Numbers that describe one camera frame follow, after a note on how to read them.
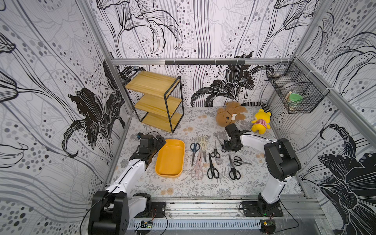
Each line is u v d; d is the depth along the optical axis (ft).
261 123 3.28
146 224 2.35
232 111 3.41
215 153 3.05
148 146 2.14
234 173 2.77
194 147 3.15
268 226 2.30
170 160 2.99
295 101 2.37
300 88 2.57
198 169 2.88
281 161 1.61
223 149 3.06
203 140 3.23
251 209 2.35
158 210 2.41
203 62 3.06
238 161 2.96
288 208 2.41
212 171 2.81
